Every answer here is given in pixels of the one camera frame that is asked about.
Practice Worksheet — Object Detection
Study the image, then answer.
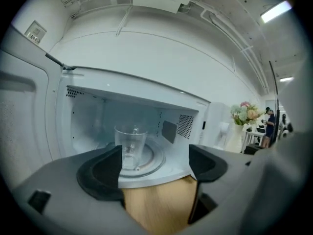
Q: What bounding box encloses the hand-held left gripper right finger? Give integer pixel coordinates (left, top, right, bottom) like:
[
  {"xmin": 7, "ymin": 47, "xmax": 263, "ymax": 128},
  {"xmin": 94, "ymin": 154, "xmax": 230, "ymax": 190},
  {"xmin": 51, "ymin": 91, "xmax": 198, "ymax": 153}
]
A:
[{"xmin": 171, "ymin": 143, "xmax": 282, "ymax": 235}]

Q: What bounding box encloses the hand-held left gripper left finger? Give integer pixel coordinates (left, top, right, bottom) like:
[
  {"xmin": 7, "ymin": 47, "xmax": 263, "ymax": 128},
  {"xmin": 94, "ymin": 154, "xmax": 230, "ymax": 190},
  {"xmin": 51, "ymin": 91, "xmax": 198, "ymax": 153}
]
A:
[{"xmin": 11, "ymin": 144, "xmax": 147, "ymax": 235}]

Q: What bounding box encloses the clear glass mug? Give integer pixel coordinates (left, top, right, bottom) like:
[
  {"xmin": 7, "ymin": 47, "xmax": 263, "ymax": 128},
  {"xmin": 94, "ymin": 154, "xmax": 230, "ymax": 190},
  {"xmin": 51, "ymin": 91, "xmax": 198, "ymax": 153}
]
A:
[{"xmin": 114, "ymin": 124, "xmax": 149, "ymax": 171}]

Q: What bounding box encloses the white microwave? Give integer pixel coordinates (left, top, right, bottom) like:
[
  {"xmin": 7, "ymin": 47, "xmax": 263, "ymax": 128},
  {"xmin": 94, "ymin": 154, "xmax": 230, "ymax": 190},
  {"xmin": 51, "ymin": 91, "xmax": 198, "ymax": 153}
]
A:
[{"xmin": 0, "ymin": 24, "xmax": 232, "ymax": 189}]

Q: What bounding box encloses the black tissue box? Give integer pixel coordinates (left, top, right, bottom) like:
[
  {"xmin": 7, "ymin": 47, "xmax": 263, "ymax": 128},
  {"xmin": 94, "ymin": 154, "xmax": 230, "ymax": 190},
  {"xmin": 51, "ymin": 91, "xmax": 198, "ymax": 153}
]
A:
[{"xmin": 244, "ymin": 142, "xmax": 264, "ymax": 156}]

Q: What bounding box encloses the white vase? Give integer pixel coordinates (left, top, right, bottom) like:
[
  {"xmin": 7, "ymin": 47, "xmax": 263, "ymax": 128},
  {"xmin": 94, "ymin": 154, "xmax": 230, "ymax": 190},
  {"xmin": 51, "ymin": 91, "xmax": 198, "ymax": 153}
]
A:
[{"xmin": 234, "ymin": 123, "xmax": 246, "ymax": 154}]

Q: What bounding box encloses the small white table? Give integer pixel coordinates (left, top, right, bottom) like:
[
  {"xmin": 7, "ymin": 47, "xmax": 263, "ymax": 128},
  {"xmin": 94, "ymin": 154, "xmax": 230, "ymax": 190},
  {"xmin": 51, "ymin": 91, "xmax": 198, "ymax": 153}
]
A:
[{"xmin": 244, "ymin": 130, "xmax": 267, "ymax": 147}]

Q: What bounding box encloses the wooden table with white legs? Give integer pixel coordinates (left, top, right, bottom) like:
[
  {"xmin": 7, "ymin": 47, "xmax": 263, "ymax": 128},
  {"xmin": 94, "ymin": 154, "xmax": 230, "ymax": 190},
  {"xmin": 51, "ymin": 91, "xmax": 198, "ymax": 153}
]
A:
[{"xmin": 121, "ymin": 175, "xmax": 198, "ymax": 235}]

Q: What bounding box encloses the pastel flower bouquet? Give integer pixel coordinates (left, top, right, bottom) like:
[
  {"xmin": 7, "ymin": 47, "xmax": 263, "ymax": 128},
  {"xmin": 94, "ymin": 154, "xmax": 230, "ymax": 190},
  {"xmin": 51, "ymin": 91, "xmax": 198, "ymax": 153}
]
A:
[{"xmin": 231, "ymin": 101, "xmax": 266, "ymax": 126}]

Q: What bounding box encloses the whiteboard on black stand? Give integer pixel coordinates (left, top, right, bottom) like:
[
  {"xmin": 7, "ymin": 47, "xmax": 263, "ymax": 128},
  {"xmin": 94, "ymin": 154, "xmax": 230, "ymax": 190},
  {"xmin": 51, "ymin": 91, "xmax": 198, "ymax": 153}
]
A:
[{"xmin": 268, "ymin": 60, "xmax": 281, "ymax": 144}]

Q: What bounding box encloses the long ceiling light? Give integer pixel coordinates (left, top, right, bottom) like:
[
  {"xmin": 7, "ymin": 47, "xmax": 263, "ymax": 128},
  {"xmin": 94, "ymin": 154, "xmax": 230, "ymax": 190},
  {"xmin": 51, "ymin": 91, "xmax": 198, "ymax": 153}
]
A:
[{"xmin": 260, "ymin": 0, "xmax": 293, "ymax": 23}]

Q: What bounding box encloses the grey wall electrical panel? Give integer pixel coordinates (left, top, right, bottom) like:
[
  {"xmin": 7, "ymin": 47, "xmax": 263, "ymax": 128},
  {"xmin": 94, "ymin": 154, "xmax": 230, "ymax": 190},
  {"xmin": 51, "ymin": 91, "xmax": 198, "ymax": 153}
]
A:
[{"xmin": 24, "ymin": 20, "xmax": 47, "ymax": 44}]

